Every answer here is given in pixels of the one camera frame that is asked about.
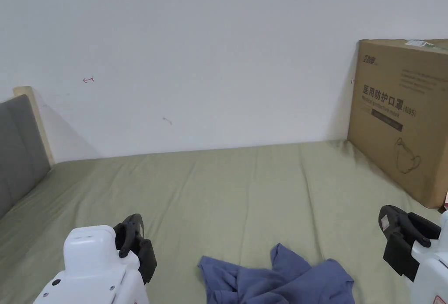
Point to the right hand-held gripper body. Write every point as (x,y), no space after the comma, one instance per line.
(432,269)

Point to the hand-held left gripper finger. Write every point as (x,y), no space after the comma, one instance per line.
(127,239)
(139,225)

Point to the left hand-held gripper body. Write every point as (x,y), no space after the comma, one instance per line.
(91,269)

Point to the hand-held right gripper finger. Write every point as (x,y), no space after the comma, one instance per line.
(423,228)
(393,220)

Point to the brown cardboard carton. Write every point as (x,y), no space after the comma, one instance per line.
(402,157)

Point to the bed with pale green sheet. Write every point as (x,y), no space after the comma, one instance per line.
(217,195)

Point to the dark blue shirt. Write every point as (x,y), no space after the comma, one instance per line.
(280,281)

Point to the grey padded headboard, wooden frame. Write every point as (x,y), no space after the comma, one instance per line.
(17,150)

